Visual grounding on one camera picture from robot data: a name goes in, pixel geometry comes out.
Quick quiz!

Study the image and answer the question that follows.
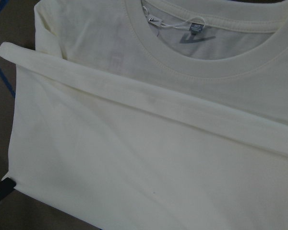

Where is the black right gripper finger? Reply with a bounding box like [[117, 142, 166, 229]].
[[0, 177, 16, 202]]

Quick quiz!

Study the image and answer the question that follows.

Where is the cream long-sleeve cat shirt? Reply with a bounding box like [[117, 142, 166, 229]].
[[0, 0, 288, 230]]

